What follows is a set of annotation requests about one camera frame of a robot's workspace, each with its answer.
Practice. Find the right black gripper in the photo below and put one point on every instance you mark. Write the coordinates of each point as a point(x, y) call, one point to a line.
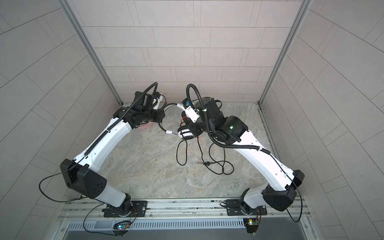
point(195, 131)

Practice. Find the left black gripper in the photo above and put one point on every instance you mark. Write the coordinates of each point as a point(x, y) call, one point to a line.
point(161, 116)

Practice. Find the pink headphones with cable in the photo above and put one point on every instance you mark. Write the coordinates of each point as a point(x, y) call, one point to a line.
point(145, 125)

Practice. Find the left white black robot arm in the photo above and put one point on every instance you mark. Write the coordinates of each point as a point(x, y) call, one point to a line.
point(81, 173)

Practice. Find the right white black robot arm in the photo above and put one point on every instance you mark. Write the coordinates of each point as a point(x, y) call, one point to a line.
point(232, 133)

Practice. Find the left green circuit board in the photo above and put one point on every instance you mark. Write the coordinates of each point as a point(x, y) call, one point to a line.
point(122, 226)

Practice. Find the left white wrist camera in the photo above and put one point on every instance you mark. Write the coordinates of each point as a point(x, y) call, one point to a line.
point(156, 102)

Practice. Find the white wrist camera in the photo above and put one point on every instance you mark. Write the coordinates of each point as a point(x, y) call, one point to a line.
point(189, 110)
point(156, 102)

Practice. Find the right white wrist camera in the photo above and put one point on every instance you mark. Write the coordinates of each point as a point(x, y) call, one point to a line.
point(189, 110)

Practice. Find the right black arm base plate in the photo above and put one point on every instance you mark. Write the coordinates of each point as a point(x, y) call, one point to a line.
point(233, 209)

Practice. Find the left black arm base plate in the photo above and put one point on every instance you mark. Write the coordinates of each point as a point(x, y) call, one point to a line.
point(139, 208)

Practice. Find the white vented cable duct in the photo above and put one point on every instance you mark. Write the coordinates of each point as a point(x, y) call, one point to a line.
point(165, 224)

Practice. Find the aluminium mounting rail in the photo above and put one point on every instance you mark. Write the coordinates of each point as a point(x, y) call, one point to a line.
point(195, 208)

